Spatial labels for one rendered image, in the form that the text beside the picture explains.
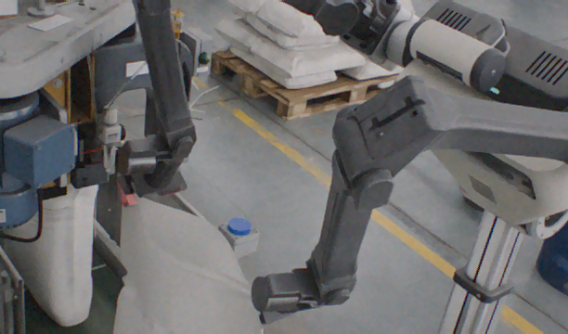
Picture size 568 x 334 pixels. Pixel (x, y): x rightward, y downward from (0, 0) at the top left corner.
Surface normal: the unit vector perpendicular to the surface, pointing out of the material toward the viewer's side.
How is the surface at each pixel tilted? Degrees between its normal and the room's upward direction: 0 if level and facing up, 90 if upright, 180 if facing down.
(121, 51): 90
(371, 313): 0
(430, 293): 0
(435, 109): 30
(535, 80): 40
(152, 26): 108
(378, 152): 60
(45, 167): 90
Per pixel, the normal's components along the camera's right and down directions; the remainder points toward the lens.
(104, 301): 0.15, -0.86
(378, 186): 0.24, 0.85
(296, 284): 0.41, -0.54
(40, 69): 0.96, 0.24
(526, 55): -0.39, -0.53
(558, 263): -0.88, 0.16
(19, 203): 0.70, 0.45
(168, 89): 0.38, 0.71
